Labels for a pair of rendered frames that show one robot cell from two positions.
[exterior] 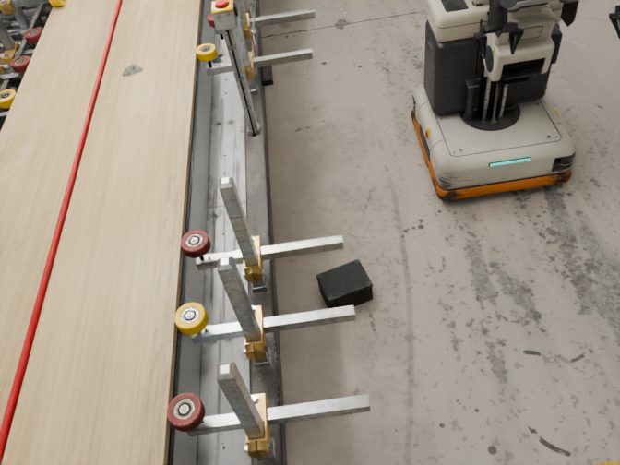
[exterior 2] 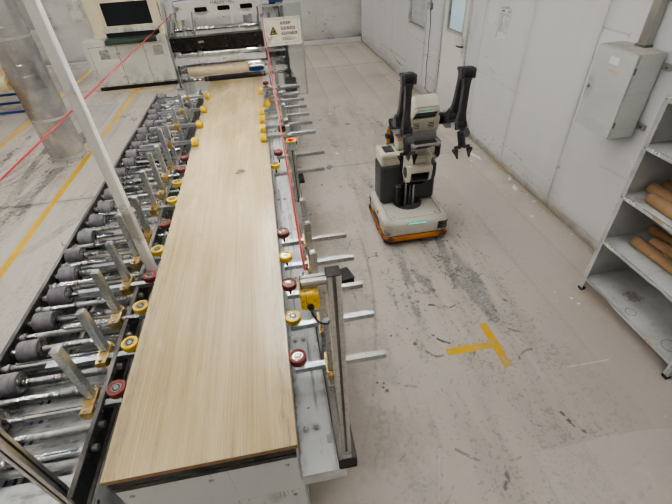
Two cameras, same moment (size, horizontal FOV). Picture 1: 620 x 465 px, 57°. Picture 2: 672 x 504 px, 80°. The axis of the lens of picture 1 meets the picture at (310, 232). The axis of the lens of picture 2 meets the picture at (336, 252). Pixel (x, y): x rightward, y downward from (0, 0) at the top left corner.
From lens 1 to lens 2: 1.16 m
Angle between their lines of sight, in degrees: 13
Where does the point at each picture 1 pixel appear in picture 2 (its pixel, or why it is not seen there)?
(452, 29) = (388, 160)
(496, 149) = (411, 216)
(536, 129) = (429, 208)
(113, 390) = (257, 279)
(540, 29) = (426, 158)
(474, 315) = (404, 291)
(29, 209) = (201, 223)
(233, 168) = (288, 216)
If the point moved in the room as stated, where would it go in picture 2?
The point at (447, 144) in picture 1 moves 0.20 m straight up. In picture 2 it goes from (387, 215) to (388, 196)
